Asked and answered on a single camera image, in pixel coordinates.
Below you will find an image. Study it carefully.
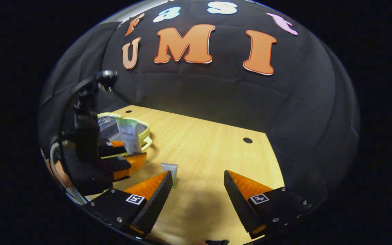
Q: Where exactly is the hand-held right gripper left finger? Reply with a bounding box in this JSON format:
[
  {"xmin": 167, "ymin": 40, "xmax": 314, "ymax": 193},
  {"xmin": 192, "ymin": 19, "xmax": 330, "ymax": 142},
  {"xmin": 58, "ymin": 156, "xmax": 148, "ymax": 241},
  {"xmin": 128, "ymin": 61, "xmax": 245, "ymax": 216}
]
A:
[{"xmin": 81, "ymin": 170, "xmax": 174, "ymax": 239}]

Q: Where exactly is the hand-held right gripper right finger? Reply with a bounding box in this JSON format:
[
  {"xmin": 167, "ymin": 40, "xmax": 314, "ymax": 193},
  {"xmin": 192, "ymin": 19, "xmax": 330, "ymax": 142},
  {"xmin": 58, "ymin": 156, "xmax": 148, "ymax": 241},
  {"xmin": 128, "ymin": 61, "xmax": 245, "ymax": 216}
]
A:
[{"xmin": 223, "ymin": 169, "xmax": 321, "ymax": 239}]

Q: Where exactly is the green and white tube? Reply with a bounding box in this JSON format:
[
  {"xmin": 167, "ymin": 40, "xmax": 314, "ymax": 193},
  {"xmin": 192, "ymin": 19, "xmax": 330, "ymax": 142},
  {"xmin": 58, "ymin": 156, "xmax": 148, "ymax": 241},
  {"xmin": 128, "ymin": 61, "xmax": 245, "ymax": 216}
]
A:
[{"xmin": 116, "ymin": 117, "xmax": 143, "ymax": 156}]

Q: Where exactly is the pale yellow suitcase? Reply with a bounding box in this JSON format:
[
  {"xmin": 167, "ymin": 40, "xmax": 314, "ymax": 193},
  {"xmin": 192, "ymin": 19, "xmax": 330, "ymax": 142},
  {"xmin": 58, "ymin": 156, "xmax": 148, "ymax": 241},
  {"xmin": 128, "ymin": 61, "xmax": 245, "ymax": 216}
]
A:
[{"xmin": 96, "ymin": 112, "xmax": 153, "ymax": 159}]

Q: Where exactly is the white tube with green cap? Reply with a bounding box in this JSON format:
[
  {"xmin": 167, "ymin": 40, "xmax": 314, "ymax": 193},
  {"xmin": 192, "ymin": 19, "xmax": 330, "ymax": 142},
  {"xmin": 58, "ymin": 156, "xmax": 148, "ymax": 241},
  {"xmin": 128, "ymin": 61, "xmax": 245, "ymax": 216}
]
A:
[{"xmin": 161, "ymin": 162, "xmax": 179, "ymax": 189}]

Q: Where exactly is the grey cable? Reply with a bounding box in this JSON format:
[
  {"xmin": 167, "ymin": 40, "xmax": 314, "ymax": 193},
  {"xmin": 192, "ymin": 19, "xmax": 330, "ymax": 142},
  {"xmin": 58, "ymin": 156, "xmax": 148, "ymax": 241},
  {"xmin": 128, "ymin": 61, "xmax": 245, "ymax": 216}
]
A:
[{"xmin": 49, "ymin": 141, "xmax": 81, "ymax": 203}]

